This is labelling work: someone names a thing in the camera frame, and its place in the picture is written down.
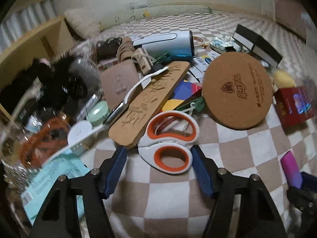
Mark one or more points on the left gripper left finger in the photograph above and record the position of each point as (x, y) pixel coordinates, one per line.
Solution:
(111, 170)

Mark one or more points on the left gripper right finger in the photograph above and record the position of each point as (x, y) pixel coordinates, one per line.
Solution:
(207, 173)

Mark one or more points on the long cork board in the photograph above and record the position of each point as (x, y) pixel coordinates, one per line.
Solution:
(130, 127)

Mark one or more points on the teal paper packet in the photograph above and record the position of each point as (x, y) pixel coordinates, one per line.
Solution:
(34, 196)

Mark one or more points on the mint green round case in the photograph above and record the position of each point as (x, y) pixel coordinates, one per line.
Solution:
(98, 114)

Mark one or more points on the orange white scissors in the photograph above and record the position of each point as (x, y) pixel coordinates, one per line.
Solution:
(153, 146)

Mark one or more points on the orange glasses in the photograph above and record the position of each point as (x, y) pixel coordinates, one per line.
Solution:
(41, 146)

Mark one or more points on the green clip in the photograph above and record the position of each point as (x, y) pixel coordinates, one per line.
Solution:
(197, 104)

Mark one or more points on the purple pink cylinder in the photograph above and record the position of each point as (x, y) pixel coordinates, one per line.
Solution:
(291, 170)

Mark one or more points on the round cork coaster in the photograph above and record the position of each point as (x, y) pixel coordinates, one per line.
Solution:
(237, 90)

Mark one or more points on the colourful puzzle box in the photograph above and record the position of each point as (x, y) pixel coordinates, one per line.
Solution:
(185, 92)

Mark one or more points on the red box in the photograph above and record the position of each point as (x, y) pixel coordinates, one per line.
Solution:
(293, 106)

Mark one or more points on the yellow wrapped bun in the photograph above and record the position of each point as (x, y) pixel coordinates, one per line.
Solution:
(283, 80)

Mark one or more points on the blue white floral pouch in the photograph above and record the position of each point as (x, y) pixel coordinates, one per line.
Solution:
(222, 43)

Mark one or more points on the silver blue hair dryer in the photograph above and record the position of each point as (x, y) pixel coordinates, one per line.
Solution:
(178, 44)

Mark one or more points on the wooden shelf unit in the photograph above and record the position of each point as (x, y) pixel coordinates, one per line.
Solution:
(45, 41)

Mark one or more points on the black white box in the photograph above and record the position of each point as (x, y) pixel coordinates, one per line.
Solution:
(257, 45)

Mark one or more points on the cream pillow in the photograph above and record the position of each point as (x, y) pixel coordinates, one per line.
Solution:
(82, 22)

